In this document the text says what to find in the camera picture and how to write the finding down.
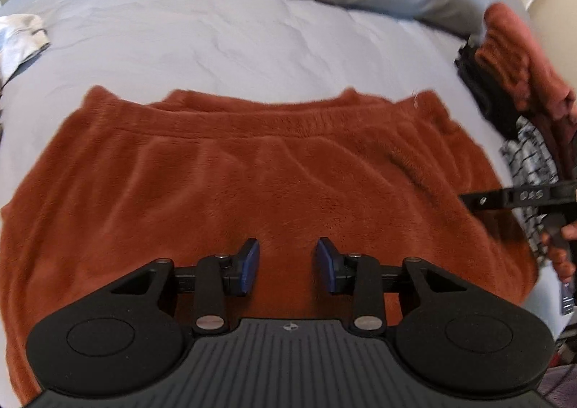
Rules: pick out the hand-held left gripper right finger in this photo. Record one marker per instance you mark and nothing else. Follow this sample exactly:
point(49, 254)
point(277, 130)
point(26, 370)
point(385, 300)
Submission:
point(325, 266)

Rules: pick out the person's right hand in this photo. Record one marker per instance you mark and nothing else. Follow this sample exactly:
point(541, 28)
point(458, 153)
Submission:
point(571, 232)

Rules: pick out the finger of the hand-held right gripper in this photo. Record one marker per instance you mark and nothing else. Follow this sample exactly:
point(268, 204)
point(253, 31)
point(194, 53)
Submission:
point(505, 198)

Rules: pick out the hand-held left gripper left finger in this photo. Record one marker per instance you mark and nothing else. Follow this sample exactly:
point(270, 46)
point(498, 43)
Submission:
point(250, 266)

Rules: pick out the rust fleece pants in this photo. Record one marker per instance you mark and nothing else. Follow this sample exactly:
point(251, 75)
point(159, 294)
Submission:
point(270, 173)

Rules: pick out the bed with grey sheet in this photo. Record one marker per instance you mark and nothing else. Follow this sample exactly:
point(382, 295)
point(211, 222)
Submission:
point(180, 29)

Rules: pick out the black white patterned garment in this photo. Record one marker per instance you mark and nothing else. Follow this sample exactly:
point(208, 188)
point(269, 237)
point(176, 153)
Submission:
point(532, 160)

